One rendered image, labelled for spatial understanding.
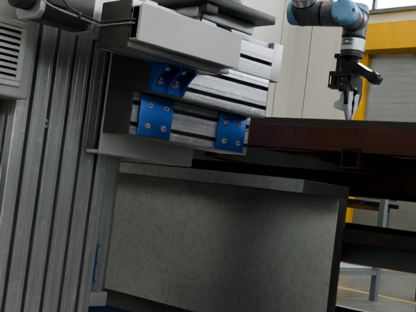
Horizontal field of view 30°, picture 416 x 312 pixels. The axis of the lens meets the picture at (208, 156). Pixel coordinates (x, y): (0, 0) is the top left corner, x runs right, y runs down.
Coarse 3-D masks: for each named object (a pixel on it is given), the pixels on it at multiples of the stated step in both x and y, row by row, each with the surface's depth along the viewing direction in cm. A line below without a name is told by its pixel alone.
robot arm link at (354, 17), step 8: (344, 0) 227; (328, 8) 231; (336, 8) 228; (344, 8) 227; (352, 8) 226; (320, 16) 232; (328, 16) 231; (336, 16) 228; (344, 16) 227; (352, 16) 227; (360, 16) 232; (328, 24) 233; (336, 24) 232; (344, 24) 230; (352, 24) 231; (360, 24) 235
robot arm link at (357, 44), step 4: (344, 40) 239; (348, 40) 238; (352, 40) 237; (356, 40) 237; (360, 40) 238; (364, 40) 239; (340, 44) 241; (344, 44) 239; (348, 44) 238; (352, 44) 237; (356, 44) 237; (360, 44) 238; (364, 44) 239; (340, 48) 240; (344, 48) 239; (348, 48) 238; (352, 48) 237; (356, 48) 237; (360, 48) 238; (364, 48) 239; (360, 52) 239; (364, 52) 240
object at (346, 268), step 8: (384, 200) 562; (384, 208) 562; (384, 216) 562; (384, 224) 563; (344, 264) 565; (352, 264) 575; (344, 272) 533; (352, 272) 539; (360, 272) 546; (368, 272) 553; (376, 272) 559; (376, 280) 559; (376, 288) 560; (376, 296) 560
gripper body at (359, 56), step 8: (336, 56) 242; (344, 56) 241; (352, 56) 239; (360, 56) 238; (336, 64) 244; (344, 64) 241; (336, 72) 240; (344, 72) 238; (352, 72) 237; (328, 80) 241; (336, 80) 240; (344, 80) 237; (352, 80) 237; (360, 80) 240; (336, 88) 239; (352, 88) 237; (360, 88) 240
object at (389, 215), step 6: (366, 198) 958; (372, 198) 914; (348, 204) 882; (354, 204) 890; (360, 204) 899; (366, 204) 918; (372, 204) 913; (378, 204) 907; (390, 204) 929; (378, 210) 925; (390, 216) 925; (390, 222) 925
